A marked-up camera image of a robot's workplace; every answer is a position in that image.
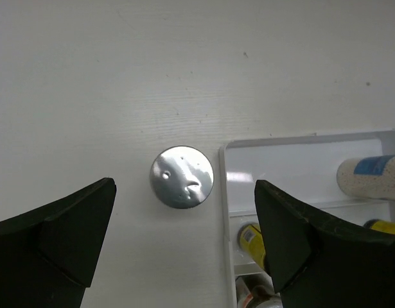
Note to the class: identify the small yellow bottle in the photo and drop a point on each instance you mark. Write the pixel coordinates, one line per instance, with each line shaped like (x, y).
(250, 240)
(381, 226)

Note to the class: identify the short red-label jar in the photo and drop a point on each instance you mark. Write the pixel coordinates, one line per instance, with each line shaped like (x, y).
(253, 291)

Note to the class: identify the white divided tray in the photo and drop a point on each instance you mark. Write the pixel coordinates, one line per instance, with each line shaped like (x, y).
(304, 167)

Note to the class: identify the tall silver-capped shaker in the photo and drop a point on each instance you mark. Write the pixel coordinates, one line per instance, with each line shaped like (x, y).
(369, 177)
(182, 177)

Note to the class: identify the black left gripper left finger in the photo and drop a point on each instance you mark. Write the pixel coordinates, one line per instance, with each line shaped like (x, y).
(49, 255)

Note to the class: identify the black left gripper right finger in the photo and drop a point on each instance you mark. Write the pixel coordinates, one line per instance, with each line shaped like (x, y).
(316, 259)

